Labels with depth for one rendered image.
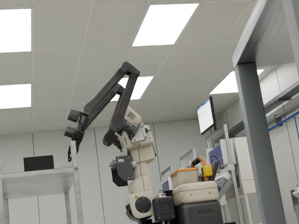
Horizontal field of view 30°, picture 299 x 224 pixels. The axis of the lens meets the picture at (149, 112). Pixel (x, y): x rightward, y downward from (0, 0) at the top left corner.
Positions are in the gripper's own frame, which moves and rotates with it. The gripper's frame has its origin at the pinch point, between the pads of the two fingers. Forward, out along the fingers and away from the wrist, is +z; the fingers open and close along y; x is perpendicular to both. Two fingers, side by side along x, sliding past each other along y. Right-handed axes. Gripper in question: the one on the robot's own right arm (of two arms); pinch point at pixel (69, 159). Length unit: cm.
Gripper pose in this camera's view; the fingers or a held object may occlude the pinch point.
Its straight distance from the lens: 388.8
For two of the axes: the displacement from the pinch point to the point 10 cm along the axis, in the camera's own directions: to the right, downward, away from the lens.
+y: 1.9, -2.7, -9.4
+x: 9.3, 3.6, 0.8
